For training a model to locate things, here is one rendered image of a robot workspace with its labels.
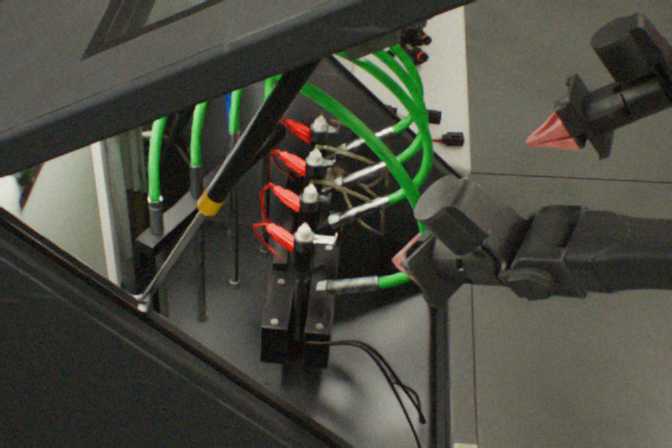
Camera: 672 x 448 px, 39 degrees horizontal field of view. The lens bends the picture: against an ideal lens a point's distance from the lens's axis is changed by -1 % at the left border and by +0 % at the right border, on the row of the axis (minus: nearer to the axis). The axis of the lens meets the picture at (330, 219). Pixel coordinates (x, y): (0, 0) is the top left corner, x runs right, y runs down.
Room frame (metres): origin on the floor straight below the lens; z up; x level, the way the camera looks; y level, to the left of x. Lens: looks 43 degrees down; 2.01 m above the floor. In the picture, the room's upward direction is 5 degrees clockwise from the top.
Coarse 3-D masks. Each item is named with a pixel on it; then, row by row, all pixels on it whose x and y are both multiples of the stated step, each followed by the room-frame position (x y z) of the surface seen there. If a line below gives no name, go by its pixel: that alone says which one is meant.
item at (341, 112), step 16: (320, 96) 0.82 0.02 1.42; (336, 112) 0.81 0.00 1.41; (160, 128) 0.90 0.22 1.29; (352, 128) 0.80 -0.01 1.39; (368, 128) 0.80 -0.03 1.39; (160, 144) 0.91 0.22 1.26; (368, 144) 0.79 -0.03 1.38; (384, 160) 0.78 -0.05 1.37; (400, 176) 0.78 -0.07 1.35; (416, 192) 0.77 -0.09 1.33; (400, 272) 0.78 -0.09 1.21
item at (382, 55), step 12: (384, 60) 1.06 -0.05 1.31; (396, 72) 1.06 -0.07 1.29; (408, 84) 1.06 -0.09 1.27; (240, 96) 1.07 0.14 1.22; (420, 96) 1.07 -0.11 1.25; (420, 108) 1.06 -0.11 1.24; (228, 132) 1.07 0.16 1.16; (228, 144) 1.07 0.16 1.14; (420, 144) 1.06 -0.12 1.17; (396, 156) 1.07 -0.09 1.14; (408, 156) 1.06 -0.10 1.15; (372, 168) 1.07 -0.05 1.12; (384, 168) 1.06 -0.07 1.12; (336, 180) 1.07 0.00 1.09; (348, 180) 1.06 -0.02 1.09; (360, 180) 1.06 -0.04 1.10
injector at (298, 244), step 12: (300, 240) 0.90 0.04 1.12; (312, 240) 0.90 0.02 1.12; (300, 252) 0.90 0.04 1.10; (312, 252) 0.91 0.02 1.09; (300, 264) 0.90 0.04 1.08; (312, 264) 0.91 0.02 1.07; (324, 264) 0.91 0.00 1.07; (300, 276) 0.90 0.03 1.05; (300, 288) 0.90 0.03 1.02; (300, 300) 0.90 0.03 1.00; (300, 312) 0.90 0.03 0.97; (300, 324) 0.90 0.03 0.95; (300, 336) 0.90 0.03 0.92
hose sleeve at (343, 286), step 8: (336, 280) 0.81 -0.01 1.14; (344, 280) 0.80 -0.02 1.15; (352, 280) 0.80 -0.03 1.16; (360, 280) 0.79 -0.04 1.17; (368, 280) 0.79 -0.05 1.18; (376, 280) 0.78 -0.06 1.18; (328, 288) 0.80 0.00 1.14; (336, 288) 0.80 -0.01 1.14; (344, 288) 0.79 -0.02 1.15; (352, 288) 0.79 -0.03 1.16; (360, 288) 0.79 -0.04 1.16; (368, 288) 0.78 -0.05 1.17; (376, 288) 0.78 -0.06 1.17
